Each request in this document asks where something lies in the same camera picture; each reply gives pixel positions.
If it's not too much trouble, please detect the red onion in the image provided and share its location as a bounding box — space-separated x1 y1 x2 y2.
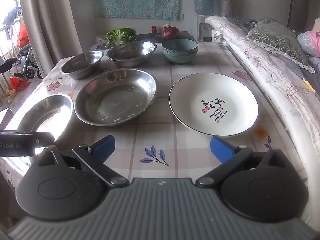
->
162 24 180 40

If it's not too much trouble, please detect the large stainless steel bowl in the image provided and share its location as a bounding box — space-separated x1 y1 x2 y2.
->
107 41 157 68

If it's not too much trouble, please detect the wheelchair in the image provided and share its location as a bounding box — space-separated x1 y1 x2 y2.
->
0 47 44 80

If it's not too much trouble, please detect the white pink quilt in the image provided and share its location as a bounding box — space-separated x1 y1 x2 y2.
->
205 15 320 155

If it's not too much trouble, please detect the floral patterned roll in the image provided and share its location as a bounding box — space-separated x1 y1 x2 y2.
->
222 0 235 18

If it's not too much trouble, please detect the green floral pillow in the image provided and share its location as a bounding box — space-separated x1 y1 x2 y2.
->
246 20 315 74

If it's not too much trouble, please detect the red bag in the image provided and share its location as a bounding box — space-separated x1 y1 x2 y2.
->
9 77 32 90

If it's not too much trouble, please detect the clothes drying rack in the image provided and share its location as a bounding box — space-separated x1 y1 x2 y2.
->
0 6 24 55

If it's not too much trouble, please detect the checked floral tablecloth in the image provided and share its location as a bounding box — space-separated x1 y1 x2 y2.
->
0 40 310 205

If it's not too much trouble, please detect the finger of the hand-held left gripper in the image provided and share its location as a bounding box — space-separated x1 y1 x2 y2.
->
32 131 56 149

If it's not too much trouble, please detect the pink blanket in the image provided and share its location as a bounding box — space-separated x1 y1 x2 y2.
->
297 17 320 58

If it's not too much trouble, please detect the napa cabbage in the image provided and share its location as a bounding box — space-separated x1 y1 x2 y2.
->
105 28 136 48

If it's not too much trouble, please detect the dark printed board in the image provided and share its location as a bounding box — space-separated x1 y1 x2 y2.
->
96 31 195 46

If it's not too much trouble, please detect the small stainless steel bowl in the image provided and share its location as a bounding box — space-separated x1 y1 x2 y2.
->
60 50 104 80

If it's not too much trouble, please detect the white ceramic plate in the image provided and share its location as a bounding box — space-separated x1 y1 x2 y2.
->
169 73 259 138

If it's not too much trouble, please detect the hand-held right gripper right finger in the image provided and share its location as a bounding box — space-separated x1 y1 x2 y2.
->
196 136 287 187

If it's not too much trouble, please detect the orange bag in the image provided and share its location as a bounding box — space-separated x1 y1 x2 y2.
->
16 24 29 47

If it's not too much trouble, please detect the stainless steel plate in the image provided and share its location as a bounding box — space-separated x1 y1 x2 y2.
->
74 68 158 126
16 94 74 145

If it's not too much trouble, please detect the beige curtain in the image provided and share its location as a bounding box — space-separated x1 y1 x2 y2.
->
20 0 83 80

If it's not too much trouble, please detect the blue water jug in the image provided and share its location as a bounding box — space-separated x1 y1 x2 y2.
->
194 0 215 15

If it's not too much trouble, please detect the grey clothing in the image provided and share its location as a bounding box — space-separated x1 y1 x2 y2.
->
225 15 258 28

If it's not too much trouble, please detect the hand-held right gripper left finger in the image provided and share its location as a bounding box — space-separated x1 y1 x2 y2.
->
37 135 130 188

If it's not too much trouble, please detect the teal ceramic bowl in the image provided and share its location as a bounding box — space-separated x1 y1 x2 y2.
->
161 39 199 64

